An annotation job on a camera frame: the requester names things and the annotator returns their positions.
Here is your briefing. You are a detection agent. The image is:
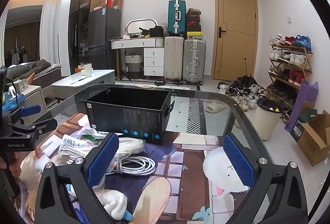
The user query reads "teal suitcase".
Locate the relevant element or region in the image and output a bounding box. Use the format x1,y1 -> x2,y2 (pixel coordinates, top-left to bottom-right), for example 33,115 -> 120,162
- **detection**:
167,0 -> 187,36

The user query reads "oval white mirror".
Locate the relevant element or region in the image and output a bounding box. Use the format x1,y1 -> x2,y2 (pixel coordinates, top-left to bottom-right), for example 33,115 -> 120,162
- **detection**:
125,19 -> 158,35

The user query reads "white cable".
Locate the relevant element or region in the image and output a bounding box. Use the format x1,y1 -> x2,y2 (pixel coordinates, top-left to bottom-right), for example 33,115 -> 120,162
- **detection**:
113,156 -> 156,176

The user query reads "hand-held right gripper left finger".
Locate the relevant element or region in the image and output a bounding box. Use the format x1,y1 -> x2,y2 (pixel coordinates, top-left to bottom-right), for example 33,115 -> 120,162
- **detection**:
35,133 -> 119,224

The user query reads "stack of shoe boxes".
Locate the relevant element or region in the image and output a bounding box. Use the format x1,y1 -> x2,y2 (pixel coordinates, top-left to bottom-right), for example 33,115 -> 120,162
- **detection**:
186,8 -> 203,39

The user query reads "brown cardboard box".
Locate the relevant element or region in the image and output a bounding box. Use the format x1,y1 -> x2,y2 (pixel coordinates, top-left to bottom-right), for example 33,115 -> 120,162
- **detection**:
298,111 -> 330,167

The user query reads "black cardboard box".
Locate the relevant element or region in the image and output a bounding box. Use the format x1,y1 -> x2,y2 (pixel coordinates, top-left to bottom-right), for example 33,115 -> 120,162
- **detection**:
85,86 -> 176,146

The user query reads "white printed packet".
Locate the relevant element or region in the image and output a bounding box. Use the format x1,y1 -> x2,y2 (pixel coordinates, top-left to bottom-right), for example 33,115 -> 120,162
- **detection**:
58,135 -> 89,166

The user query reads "dark wardrobe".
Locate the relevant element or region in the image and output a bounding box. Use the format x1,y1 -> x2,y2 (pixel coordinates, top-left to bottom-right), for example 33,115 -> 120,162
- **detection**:
68,0 -> 108,77

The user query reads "white cabinet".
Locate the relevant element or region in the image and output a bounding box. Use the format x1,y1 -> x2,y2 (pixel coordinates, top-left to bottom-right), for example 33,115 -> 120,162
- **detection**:
14,85 -> 48,117

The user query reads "silver suitcase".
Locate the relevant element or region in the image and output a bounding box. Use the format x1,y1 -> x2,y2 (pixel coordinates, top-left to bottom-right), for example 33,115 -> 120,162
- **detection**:
182,39 -> 207,84

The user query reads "bed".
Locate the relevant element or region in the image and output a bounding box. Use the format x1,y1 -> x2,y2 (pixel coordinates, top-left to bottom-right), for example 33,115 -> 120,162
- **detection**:
5,59 -> 62,88

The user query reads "purple yoga mat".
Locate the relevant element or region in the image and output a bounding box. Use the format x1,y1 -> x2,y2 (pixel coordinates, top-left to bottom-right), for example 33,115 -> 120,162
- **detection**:
285,78 -> 319,131

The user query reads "white fluffy cloth roll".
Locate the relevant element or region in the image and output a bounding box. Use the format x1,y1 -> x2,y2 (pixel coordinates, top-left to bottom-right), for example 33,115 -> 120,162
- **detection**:
99,187 -> 133,221

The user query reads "black bag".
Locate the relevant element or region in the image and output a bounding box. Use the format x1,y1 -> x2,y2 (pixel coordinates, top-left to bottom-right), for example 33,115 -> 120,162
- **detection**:
149,26 -> 165,38

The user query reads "white coffee table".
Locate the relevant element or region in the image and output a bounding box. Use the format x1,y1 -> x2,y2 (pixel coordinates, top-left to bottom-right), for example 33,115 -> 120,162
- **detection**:
52,69 -> 116,105

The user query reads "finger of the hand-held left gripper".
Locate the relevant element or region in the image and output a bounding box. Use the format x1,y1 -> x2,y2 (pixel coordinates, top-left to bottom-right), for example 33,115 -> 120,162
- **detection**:
8,117 -> 58,142
2,105 -> 41,124

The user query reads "beige slipper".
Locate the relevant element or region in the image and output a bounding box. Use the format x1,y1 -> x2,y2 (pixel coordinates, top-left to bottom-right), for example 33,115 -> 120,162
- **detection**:
205,102 -> 226,113

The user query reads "wooden door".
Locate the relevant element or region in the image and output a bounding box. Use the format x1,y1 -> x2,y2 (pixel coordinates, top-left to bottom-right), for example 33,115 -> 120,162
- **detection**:
212,0 -> 258,83

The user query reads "clear bag of white cords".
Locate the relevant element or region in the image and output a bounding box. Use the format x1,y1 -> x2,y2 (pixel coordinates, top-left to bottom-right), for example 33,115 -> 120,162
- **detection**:
115,137 -> 145,163

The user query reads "white trash bin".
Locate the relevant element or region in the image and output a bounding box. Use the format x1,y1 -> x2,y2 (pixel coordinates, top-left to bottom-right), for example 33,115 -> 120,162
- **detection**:
254,98 -> 284,141

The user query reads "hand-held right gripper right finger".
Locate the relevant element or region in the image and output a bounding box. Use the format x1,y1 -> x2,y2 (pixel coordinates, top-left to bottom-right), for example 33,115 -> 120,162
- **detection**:
222,133 -> 308,224

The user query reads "blue plastic bag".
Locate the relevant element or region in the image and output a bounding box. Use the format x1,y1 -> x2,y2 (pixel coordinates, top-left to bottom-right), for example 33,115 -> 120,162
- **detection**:
2,93 -> 25,111

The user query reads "wicker basket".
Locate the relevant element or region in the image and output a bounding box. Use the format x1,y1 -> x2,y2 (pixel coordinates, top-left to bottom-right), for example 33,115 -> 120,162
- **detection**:
125,53 -> 144,79

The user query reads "wooden shoe rack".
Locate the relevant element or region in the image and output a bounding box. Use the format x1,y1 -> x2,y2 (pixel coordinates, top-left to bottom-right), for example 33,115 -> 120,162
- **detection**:
268,35 -> 314,112

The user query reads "green white packet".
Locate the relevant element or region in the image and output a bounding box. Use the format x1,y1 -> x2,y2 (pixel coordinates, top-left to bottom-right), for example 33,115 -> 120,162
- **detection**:
76,128 -> 114,141

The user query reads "person's left hand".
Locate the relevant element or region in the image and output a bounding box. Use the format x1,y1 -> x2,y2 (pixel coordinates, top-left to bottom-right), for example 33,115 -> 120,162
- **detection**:
7,153 -> 24,175

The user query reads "dark grey fridge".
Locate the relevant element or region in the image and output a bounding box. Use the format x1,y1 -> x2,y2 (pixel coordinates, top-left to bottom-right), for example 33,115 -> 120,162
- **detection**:
86,7 -> 121,72

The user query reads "green box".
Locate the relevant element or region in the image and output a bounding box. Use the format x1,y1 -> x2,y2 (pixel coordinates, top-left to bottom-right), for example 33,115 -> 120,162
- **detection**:
290,108 -> 318,142

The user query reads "printed desk mat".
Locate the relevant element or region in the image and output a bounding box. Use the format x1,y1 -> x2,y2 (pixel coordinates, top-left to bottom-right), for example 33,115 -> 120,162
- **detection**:
19,113 -> 258,224

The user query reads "white curtain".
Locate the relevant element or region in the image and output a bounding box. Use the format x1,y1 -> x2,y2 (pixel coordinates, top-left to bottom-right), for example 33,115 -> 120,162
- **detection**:
41,0 -> 63,66

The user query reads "pile of shoes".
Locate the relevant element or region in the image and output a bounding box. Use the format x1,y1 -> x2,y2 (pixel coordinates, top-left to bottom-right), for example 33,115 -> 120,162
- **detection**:
218,76 -> 269,111

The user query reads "white vanity desk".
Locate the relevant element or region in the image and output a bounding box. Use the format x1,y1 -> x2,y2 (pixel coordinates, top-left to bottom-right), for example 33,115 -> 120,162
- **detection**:
110,38 -> 165,81

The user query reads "beige suitcase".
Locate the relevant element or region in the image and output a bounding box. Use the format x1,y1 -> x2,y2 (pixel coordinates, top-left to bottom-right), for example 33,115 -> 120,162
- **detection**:
164,36 -> 185,81

